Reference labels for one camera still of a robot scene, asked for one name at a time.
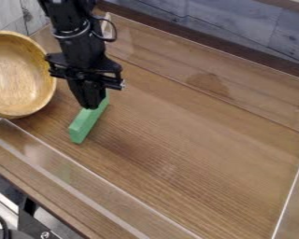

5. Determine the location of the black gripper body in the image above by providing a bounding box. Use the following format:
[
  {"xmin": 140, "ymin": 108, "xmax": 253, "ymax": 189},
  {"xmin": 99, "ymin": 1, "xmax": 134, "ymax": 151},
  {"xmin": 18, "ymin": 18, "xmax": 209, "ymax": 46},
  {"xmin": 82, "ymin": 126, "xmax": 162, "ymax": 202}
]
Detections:
[{"xmin": 46, "ymin": 26, "xmax": 123, "ymax": 91}]

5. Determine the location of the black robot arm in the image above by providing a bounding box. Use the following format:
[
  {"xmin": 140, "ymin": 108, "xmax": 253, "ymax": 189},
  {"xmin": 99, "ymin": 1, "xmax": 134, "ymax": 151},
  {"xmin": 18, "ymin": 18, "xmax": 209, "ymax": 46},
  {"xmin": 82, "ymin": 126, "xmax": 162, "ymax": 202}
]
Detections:
[{"xmin": 37, "ymin": 0, "xmax": 123, "ymax": 109}]

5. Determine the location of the clear acrylic tray wall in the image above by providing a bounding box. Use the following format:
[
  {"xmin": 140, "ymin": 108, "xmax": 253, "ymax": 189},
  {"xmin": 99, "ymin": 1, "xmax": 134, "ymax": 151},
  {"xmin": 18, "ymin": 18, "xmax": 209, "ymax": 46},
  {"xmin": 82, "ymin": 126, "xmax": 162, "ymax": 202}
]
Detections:
[{"xmin": 0, "ymin": 17, "xmax": 299, "ymax": 239}]

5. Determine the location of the black metal table bracket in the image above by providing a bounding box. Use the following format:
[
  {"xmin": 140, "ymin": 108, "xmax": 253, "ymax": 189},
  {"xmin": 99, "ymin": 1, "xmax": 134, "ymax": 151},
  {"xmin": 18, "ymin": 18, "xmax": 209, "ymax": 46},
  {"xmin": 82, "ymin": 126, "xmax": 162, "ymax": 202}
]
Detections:
[{"xmin": 17, "ymin": 197, "xmax": 62, "ymax": 239}]

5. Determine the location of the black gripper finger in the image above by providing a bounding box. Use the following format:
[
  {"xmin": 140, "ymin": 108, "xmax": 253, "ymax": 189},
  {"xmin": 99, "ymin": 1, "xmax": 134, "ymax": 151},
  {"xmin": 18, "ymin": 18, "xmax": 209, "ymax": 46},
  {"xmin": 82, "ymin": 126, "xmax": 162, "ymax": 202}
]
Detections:
[
  {"xmin": 89, "ymin": 82, "xmax": 105, "ymax": 109},
  {"xmin": 66, "ymin": 80, "xmax": 89, "ymax": 108}
]

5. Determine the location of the green rectangular stick block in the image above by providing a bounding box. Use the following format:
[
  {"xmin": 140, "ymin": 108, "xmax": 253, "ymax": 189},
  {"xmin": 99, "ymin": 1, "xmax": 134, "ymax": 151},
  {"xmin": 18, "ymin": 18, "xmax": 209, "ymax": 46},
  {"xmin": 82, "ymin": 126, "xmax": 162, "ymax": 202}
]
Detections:
[{"xmin": 67, "ymin": 96, "xmax": 109, "ymax": 144}]

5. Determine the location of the wooden bowl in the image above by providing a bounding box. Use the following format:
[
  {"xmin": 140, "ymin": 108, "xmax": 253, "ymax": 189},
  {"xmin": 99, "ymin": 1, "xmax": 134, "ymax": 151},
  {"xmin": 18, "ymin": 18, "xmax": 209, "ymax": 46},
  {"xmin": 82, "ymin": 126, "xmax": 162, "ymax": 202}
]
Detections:
[{"xmin": 0, "ymin": 31, "xmax": 57, "ymax": 119}]

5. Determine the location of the clear acrylic corner bracket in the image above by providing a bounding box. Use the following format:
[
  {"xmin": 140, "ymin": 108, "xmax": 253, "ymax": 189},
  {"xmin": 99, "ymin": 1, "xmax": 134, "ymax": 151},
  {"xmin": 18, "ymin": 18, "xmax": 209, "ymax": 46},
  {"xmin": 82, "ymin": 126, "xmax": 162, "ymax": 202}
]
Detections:
[{"xmin": 101, "ymin": 12, "xmax": 117, "ymax": 42}]

